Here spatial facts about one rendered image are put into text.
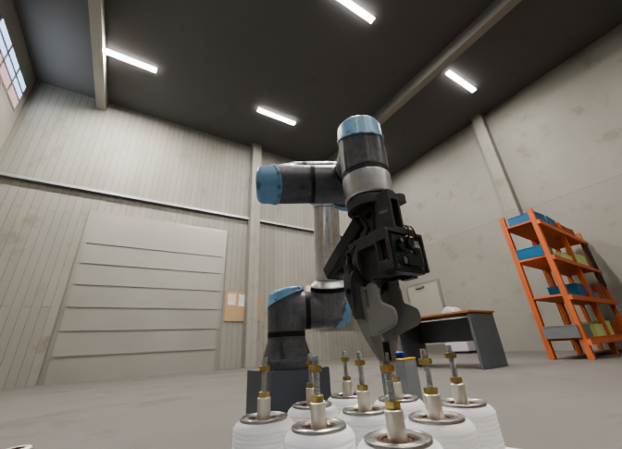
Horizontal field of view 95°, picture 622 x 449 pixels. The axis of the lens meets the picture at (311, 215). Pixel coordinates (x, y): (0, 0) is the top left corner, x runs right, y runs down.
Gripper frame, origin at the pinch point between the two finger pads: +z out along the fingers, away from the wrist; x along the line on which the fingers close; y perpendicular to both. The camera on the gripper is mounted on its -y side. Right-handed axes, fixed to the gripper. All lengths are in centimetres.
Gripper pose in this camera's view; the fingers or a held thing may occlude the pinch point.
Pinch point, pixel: (380, 349)
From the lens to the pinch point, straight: 41.4
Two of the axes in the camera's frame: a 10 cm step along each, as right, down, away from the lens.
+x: 8.4, 1.9, 5.1
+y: 5.4, -3.8, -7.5
